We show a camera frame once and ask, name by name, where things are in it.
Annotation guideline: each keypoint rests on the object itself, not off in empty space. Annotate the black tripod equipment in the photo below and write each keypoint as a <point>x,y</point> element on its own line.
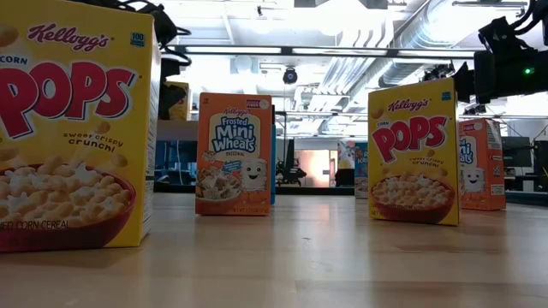
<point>291,173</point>

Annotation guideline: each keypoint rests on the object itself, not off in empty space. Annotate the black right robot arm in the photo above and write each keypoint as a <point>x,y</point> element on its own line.
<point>545,25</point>

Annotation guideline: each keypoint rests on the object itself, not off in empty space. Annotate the black office chair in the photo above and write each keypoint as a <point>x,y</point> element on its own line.
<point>343,177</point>

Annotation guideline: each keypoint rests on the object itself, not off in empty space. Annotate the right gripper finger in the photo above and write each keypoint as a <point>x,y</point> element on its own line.
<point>466,83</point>

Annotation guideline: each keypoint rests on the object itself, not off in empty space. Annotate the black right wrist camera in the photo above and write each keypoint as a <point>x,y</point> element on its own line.
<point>501,38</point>

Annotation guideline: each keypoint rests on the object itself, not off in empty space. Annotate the black ceiling camera rig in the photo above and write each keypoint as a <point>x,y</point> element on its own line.
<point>436,72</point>

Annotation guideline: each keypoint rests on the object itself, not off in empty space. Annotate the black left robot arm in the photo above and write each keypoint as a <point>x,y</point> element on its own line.
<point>164,23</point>

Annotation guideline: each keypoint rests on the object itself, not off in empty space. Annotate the yellow Corn Pops cereal box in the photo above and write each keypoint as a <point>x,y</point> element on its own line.
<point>182,109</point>
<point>413,171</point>
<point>77,128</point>

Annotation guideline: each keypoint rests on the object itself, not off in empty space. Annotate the black overhead light bar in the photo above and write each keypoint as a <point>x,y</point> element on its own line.
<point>287,50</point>

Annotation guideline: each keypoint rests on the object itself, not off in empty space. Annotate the black overhead camera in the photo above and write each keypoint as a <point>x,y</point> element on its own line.
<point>290,76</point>

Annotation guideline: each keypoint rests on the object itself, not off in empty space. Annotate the black computer monitor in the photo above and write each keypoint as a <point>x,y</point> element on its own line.
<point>541,167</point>
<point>518,152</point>

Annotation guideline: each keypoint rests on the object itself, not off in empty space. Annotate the floral patterned cloth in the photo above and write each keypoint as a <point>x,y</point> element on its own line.
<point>344,156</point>

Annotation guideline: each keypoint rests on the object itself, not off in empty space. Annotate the blue Rice Krispies cereal box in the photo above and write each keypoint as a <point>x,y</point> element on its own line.
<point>273,162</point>
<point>361,171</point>

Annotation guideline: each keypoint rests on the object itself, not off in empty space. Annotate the orange Frosted Mini Wheats box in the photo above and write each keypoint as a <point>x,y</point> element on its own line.
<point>481,171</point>
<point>233,171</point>

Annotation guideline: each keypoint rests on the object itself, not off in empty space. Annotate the silver ceiling duct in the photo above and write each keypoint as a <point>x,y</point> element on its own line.
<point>411,43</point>

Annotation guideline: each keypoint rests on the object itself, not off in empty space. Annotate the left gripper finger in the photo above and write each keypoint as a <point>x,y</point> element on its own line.
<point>169,100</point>

